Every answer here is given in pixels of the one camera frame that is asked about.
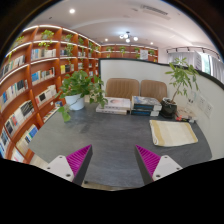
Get left stack of books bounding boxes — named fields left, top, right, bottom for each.
left=96, top=97, right=131, bottom=115

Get cream folded towel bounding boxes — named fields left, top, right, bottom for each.
left=149, top=120, right=198, bottom=147

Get right tan chair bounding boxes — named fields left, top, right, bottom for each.
left=140, top=80, right=167, bottom=102

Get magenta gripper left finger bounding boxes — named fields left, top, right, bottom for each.
left=46, top=145, right=93, bottom=186

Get right stack of books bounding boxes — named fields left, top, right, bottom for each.
left=130, top=96, right=162, bottom=116

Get stack of books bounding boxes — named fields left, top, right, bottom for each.
left=96, top=97, right=131, bottom=115
left=130, top=96, right=162, bottom=116

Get tall plant in black pot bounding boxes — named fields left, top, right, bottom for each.
left=161, top=58, right=199, bottom=118

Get left tan chair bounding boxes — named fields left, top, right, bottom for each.
left=106, top=78, right=139, bottom=99

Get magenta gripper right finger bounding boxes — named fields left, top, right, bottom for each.
left=135, top=145, right=182, bottom=185

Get tan chair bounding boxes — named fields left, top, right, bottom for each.
left=106, top=78, right=139, bottom=99
left=140, top=80, right=167, bottom=102

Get orange wooden bookshelf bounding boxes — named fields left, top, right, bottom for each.
left=0, top=23, right=159, bottom=164

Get green plant in white pot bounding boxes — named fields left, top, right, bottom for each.
left=56, top=70, right=108, bottom=122

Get ceiling chandelier lamp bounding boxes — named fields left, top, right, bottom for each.
left=119, top=31, right=138, bottom=43

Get small items beside black pot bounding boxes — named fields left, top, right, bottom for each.
left=175, top=107, right=197, bottom=123

